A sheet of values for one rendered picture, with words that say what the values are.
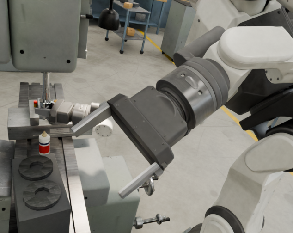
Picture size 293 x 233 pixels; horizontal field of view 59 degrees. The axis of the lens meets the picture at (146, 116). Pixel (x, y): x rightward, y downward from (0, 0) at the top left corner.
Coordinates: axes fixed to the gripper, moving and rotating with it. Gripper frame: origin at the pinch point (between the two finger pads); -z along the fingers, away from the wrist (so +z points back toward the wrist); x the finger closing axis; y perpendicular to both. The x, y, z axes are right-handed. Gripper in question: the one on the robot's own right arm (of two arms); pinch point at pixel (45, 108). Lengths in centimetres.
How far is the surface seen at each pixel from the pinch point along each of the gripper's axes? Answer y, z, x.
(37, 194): 1.2, 11.4, 38.5
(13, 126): 12.9, -13.8, -2.3
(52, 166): -0.1, 12.2, 29.0
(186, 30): 46, 115, -433
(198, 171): 113, 112, -112
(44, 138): 11.3, 0.7, 3.5
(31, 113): 8.8, -8.7, -8.0
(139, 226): 61, 47, -1
